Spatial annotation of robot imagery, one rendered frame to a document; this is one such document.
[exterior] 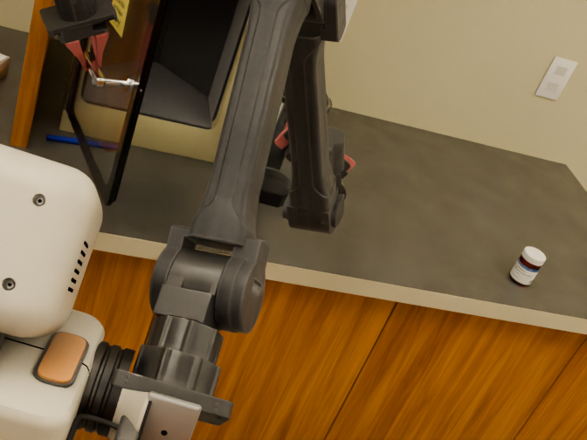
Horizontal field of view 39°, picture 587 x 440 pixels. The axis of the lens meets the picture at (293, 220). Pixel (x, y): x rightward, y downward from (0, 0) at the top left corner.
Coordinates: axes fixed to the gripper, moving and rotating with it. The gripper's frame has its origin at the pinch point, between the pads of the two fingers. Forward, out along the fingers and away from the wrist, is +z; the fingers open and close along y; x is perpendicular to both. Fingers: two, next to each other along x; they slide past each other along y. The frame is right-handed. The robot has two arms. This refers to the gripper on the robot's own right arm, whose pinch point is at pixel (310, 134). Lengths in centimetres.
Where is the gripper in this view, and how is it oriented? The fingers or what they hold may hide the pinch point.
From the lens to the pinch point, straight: 149.0
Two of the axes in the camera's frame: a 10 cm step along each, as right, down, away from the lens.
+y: -6.8, -5.3, -5.0
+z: -1.4, -5.8, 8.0
